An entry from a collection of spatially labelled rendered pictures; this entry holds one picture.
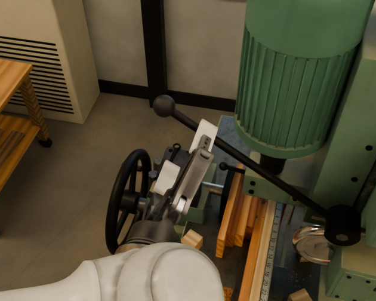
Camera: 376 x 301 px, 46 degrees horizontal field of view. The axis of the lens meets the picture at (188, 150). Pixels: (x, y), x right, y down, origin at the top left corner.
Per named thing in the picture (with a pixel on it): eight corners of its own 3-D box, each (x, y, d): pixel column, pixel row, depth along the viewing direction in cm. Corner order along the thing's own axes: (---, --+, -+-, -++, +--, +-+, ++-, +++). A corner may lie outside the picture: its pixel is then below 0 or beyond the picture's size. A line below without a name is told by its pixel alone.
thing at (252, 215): (256, 178, 112) (259, 164, 108) (263, 180, 112) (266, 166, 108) (243, 238, 101) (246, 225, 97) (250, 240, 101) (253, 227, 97)
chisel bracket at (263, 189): (246, 174, 103) (250, 150, 96) (307, 187, 100) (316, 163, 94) (240, 199, 98) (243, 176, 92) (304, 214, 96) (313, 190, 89)
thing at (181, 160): (167, 156, 110) (166, 140, 105) (210, 165, 108) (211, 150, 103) (150, 197, 101) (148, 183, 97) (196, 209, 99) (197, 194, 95)
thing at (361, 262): (327, 255, 92) (343, 224, 83) (363, 264, 91) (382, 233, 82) (324, 298, 86) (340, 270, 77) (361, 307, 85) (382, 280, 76)
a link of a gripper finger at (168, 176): (169, 197, 76) (167, 199, 76) (180, 167, 80) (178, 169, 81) (154, 189, 75) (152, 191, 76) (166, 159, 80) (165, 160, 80)
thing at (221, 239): (234, 183, 112) (237, 162, 106) (240, 184, 111) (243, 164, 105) (215, 256, 98) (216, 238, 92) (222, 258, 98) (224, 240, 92)
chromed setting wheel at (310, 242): (287, 246, 93) (299, 214, 84) (348, 261, 91) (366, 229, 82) (286, 258, 92) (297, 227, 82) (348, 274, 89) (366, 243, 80)
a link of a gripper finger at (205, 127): (188, 153, 66) (190, 150, 65) (200, 120, 70) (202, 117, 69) (205, 163, 66) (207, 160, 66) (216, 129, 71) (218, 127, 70)
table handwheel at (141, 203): (91, 212, 99) (107, 273, 120) (177, 233, 96) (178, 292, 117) (135, 124, 118) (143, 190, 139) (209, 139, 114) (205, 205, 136)
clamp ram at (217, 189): (203, 182, 111) (204, 159, 104) (233, 189, 110) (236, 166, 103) (194, 211, 105) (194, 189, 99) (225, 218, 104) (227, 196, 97)
